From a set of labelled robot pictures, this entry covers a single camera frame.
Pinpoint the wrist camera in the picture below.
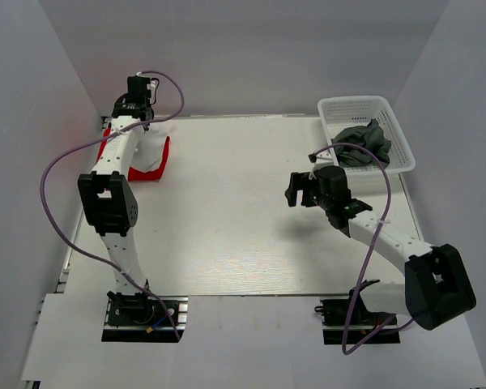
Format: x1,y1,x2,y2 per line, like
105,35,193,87
308,151,334,173
147,76,160,105

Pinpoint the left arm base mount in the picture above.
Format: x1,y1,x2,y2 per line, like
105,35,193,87
101,292,188,344

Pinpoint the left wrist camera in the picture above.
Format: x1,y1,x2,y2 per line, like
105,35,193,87
147,76,160,105

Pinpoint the folded red t shirt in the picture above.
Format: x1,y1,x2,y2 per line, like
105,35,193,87
92,129,170,182

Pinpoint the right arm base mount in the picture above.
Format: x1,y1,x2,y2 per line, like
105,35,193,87
313,290,401,345

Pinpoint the white plastic basket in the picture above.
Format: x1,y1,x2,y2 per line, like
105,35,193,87
318,96,416,176

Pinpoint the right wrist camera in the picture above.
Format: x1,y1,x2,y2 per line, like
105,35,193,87
308,151,334,173

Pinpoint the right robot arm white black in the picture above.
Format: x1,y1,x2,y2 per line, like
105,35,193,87
285,166,477,330

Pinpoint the grey t shirt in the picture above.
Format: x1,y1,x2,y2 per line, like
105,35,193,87
332,119,391,168

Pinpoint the white t shirt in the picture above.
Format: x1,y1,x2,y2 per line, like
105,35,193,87
130,123,176,173

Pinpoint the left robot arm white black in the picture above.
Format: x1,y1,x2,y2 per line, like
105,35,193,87
78,75,154,298

